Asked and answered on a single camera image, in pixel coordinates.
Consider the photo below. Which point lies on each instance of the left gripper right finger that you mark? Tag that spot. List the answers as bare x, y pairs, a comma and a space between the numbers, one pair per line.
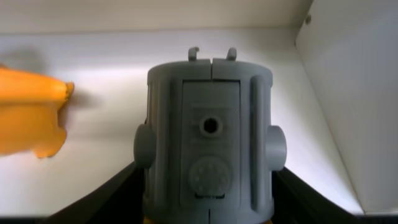
295, 202

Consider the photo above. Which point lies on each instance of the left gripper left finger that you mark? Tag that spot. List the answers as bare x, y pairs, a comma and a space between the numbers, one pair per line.
118, 202

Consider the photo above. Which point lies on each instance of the grey and yellow toy truck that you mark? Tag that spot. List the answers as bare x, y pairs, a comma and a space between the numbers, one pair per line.
211, 140

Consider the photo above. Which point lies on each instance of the yellow rubber duck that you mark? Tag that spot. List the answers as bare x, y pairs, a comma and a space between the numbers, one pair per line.
28, 118

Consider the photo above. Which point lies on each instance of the white shelf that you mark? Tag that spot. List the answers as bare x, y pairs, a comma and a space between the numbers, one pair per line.
102, 124

